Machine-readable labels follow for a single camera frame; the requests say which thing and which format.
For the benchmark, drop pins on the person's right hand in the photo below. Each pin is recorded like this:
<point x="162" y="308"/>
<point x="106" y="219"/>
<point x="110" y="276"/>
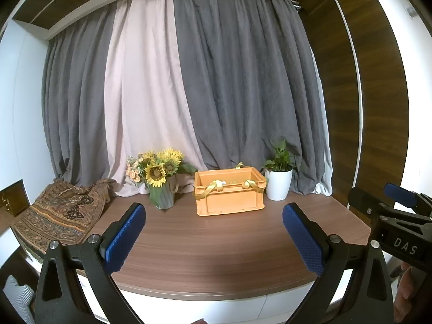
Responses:
<point x="412" y="302"/>

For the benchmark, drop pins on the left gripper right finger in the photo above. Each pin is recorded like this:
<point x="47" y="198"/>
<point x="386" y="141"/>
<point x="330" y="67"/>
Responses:
<point x="352" y="284"/>

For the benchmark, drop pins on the white pot green plant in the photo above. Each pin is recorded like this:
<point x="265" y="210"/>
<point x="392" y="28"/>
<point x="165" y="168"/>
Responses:
<point x="278" y="171"/>

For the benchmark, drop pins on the orange plastic crate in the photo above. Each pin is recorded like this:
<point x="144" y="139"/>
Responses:
<point x="230" y="191"/>

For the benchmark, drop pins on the grey and pink curtain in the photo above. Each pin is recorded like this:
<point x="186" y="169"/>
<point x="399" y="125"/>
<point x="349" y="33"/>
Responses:
<point x="223" y="81"/>

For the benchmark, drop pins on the sunflower bouquet in vase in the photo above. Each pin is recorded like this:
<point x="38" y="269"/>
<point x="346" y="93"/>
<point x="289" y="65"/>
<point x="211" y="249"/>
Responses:
<point x="158" y="172"/>

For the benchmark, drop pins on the brown patterned fabric bag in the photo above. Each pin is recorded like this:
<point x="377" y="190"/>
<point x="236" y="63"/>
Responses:
<point x="62" y="212"/>

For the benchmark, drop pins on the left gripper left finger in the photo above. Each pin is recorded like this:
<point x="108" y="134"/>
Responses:
<point x="60" y="297"/>

